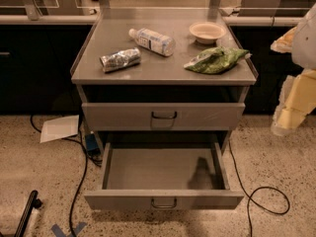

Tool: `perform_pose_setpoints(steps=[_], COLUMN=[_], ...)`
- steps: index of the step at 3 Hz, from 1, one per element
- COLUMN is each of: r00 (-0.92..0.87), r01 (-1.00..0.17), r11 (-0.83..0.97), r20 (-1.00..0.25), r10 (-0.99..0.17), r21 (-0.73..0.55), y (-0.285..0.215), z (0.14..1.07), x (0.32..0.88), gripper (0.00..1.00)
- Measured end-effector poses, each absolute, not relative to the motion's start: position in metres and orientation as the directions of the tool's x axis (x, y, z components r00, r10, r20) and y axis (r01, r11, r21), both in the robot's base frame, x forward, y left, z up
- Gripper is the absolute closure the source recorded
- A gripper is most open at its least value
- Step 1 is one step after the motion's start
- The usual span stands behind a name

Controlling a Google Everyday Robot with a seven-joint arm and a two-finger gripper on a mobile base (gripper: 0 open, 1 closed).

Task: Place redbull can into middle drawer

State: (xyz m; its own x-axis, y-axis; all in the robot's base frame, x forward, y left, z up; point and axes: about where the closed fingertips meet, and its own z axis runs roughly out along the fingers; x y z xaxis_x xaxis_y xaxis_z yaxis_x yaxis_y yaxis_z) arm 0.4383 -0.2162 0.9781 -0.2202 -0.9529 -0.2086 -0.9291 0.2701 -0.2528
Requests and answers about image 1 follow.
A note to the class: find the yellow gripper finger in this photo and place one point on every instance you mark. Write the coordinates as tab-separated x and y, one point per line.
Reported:
284	43
297	100

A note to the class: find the open lower grey drawer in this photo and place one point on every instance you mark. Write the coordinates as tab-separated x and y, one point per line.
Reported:
134	175

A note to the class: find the closed upper grey drawer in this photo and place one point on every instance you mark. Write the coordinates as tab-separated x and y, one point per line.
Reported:
137	116

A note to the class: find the blue power adapter box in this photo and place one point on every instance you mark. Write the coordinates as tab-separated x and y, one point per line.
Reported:
91	144

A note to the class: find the clear plastic water bottle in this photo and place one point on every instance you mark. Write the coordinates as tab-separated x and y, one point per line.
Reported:
153	41

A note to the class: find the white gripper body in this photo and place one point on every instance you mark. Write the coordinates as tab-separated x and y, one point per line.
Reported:
305	44

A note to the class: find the green chip bag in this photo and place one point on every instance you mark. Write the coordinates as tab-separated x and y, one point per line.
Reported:
216	60

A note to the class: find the grey metal drawer cabinet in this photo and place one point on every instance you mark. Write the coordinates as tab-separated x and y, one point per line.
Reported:
156	79

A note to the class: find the white paper sheet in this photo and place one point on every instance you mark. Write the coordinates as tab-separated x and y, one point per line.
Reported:
59	128

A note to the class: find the metal lower drawer handle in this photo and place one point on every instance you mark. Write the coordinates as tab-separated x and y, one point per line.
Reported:
155	203

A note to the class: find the black upper drawer handle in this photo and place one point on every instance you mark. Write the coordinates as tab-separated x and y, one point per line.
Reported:
164	116

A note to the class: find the crushed silver redbull can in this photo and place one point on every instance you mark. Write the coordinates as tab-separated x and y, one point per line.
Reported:
120	60

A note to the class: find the white paper bowl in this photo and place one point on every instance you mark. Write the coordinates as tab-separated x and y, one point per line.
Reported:
207	32

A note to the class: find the black bar object on floor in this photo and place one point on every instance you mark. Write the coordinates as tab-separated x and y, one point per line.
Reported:
33	203

